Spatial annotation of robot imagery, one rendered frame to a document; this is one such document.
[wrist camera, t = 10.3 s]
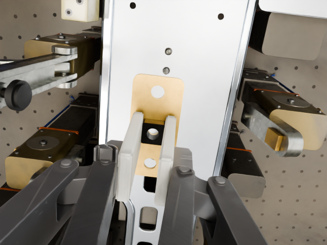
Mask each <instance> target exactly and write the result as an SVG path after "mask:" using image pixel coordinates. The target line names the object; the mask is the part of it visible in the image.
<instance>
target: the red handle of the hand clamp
mask: <svg viewBox="0 0 327 245"><path fill-rule="evenodd" d="M19 60H21V59H0V64H5V63H9V62H14V61H19ZM70 67H71V65H70V63H69V61H66V62H62V63H59V64H55V65H54V72H55V73H60V74H68V72H70Z"/></svg>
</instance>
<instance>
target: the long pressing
mask: <svg viewBox="0 0 327 245"><path fill-rule="evenodd" d="M257 1H258V0H103V4H102V29H101V54H100V79H99V104H98V128H97V145H99V144H106V143H107V142H108V141H110V140H121V141H124V138H125V135H126V132H127V129H128V126H129V122H130V109H131V97H132V83H133V78H134V77H135V76H136V75H137V74H139V73H143V74H152V75H159V76H168V77H176V78H180V79H182V80H183V82H184V93H183V100H182V109H181V117H180V124H179V130H178V137H177V145H176V147H183V148H189V149H190V150H191V152H192V160H193V170H194V171H195V175H196V176H197V177H199V178H200V179H203V180H206V181H207V180H208V178H209V177H211V176H220V174H221V169H222V165H223V160H224V156H225V151H226V146H227V142H228V137H229V133H230V128H231V123H232V119H233V114H234V109H235V105H236V99H237V95H238V90H239V85H240V81H241V76H242V72H243V67H244V62H245V58H246V53H247V48H248V44H249V40H250V35H251V30H252V26H253V21H254V15H255V11H256V6H257ZM131 2H134V3H136V8H135V9H131V8H130V6H129V5H130V3H131ZM219 13H223V14H224V19H223V20H219V19H218V14H219ZM166 48H171V49H172V54H171V55H166V54H165V52H164V51H165V49H166ZM164 67H168V68H169V69H170V73H169V74H167V75H165V74H164V73H163V68H164ZM144 184H145V176H142V175H134V180H133V184H132V188H131V193H130V197H129V200H127V202H123V201H122V202H123V204H124V206H125V208H126V220H125V231H124V242H123V245H138V243H139V242H148V243H151V244H152V245H158V241H159V235H160V230H161V225H162V220H163V214H164V208H165V207H163V206H156V204H154V198H155V192H152V191H147V190H146V189H145V188H144ZM143 207H151V208H155V209H156V210H157V216H156V224H155V228H154V229H153V230H148V229H142V228H141V227H140V220H141V211H142V208H143Z"/></svg>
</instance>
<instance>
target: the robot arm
mask: <svg viewBox="0 0 327 245"><path fill-rule="evenodd" d="M143 117H144V114H142V112H135V113H133V115H132V118H131V121H130V124H129V126H128V129H127V132H126V135H125V138H124V141H121V140H110V141H108V142H107V143H106V144H99V145H97V146H95V147H94V154H93V163H92V165H89V166H79V163H78V162H77V161H76V160H74V159H69V158H67V159H65V158H64V159H61V160H58V161H56V162H55V163H53V164H52V165H51V166H50V167H48V168H47V169H46V170H45V171H44V172H42V173H41V174H40V175H39V176H37V177H36V178H35V179H34V180H33V181H31V182H30V183H29V184H28V185H27V186H25V187H24V188H23V189H22V190H21V191H19V192H18V193H17V194H16V195H14V196H13V197H12V198H11V199H10V200H8V201H7V202H6V203H5V204H3V205H2V206H1V207H0V245H47V244H48V243H49V242H50V241H51V239H52V238H53V237H54V236H55V235H56V234H57V232H58V231H59V230H60V229H61V227H62V226H63V225H64V224H65V222H66V221H67V220H68V219H69V217H70V216H71V215H72V216H71V218H70V221H69V223H68V226H67V228H66V231H65V233H64V236H63V238H62V241H61V243H60V245H106V243H107V238H108V233H109V227H110V222H111V218H112V213H113V208H114V203H115V199H117V201H123V202H127V200H129V197H130V193H131V188H132V184H133V180H134V175H135V170H136V166H137V161H138V157H139V152H140V148H141V135H142V125H143ZM175 131H176V118H175V116H168V117H166V120H165V126H164V132H163V140H162V146H161V152H160V158H159V166H158V173H157V182H156V190H155V198H154V204H156V206H163V207H165V208H164V213H163V220H162V225H161V230H160V235H159V241H158V245H193V221H194V215H195V216H198V217H200V223H201V226H202V229H203V231H204V234H205V237H206V240H207V242H208V245H269V244H268V242H267V241H266V239H265V237H264V236H263V234H262V232H261V231H260V229H259V227H258V226H257V224H256V222H255V221H254V219H253V217H252V216H251V214H250V213H249V211H248V209H247V208H246V206H245V204H244V203H243V201H242V199H241V198H240V196H239V194H238V193H237V191H236V189H235V188H234V186H233V184H232V183H231V181H230V180H228V179H226V178H225V177H222V176H211V177H209V178H208V180H207V181H206V180H203V179H200V178H199V177H197V176H196V175H195V171H194V170H193V160H192V152H191V150H190V149H189V148H183V147H175V146H174V145H175ZM115 196H116V198H115Z"/></svg>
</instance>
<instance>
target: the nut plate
mask: <svg viewBox="0 0 327 245"><path fill-rule="evenodd" d="M154 86H161V87H162V88H163V89H164V95H163V96H162V97H160V98H156V97H154V96H153V95H152V93H151V90H152V88H153V87H154ZM183 93H184V82H183V80H182V79H180V78H176V77H168V76H159V75H152V74H143V73H139V74H137V75H136V76H135V77H134V78H133V83H132V97H131V109H130V121H131V118H132V115H133V113H135V112H142V114H144V117H143V125H142V135H141V148H140V152H139V157H138V161H137V166H136V170H135V175H142V176H150V177H157V173H158V166H159V158H160V152H161V146H162V140H163V134H164V126H165V120H166V117H168V116H175V118H176V131H175V145H174V146H175V147H176V145H177V137H178V130H179V124H180V117H181V109H182V100H183ZM149 129H156V130H157V131H158V133H156V134H152V133H150V132H149ZM148 158H152V159H154V160H155V161H156V165H155V166H154V167H147V166H146V165H145V162H144V161H145V160H146V159H148Z"/></svg>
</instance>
